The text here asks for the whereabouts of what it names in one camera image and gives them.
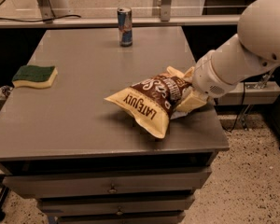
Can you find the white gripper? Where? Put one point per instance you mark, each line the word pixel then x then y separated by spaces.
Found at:
pixel 207 76

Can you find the brown chip bag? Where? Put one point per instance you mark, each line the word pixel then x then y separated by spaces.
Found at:
pixel 152 101

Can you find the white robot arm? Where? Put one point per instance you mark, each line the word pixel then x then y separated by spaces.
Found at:
pixel 254 50

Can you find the green yellow sponge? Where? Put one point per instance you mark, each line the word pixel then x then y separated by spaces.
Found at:
pixel 33 76

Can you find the grey side ledge right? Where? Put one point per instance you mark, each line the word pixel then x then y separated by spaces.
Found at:
pixel 247 93

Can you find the blue silver energy drink can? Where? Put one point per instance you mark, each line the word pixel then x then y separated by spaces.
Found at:
pixel 125 24

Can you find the middle grey drawer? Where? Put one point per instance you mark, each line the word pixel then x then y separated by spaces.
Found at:
pixel 118 204

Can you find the grey drawer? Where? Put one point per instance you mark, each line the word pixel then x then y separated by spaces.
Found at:
pixel 118 204
pixel 171 217
pixel 104 183

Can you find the grey drawer cabinet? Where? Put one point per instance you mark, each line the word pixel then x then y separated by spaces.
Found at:
pixel 70 128

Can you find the top grey drawer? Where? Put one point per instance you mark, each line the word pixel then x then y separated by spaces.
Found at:
pixel 104 183

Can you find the bottom grey drawer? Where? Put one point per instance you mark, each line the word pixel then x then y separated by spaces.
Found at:
pixel 171 217

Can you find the metal bracket post centre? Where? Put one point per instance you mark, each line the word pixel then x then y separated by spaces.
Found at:
pixel 162 9

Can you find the metal bracket post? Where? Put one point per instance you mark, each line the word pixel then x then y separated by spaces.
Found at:
pixel 162 9
pixel 51 9

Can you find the grey metal rail shelf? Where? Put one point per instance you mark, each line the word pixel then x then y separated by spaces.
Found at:
pixel 73 21

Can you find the metal bracket post left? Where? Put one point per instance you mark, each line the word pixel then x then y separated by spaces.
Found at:
pixel 51 9

